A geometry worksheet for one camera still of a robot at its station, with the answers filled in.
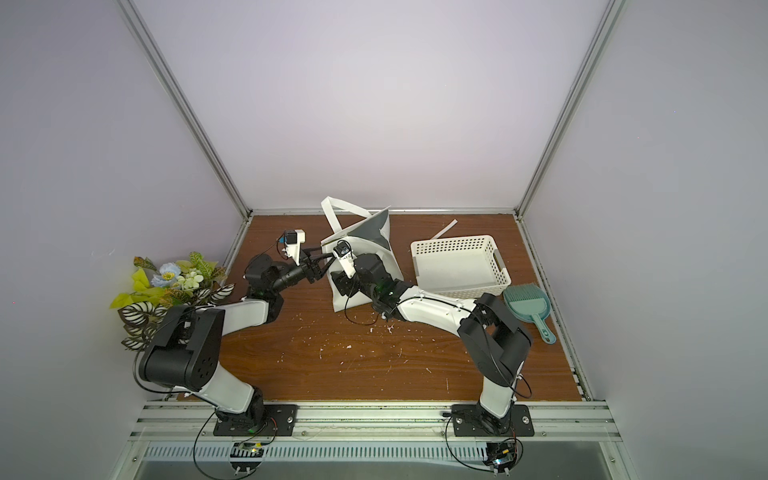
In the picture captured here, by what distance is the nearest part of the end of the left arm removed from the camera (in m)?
0.70

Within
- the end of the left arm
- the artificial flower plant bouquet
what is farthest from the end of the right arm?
the artificial flower plant bouquet

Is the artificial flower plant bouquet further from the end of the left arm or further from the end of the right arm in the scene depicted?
the end of the right arm

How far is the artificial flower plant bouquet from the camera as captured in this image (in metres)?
0.66

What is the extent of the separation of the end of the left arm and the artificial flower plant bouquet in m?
0.10
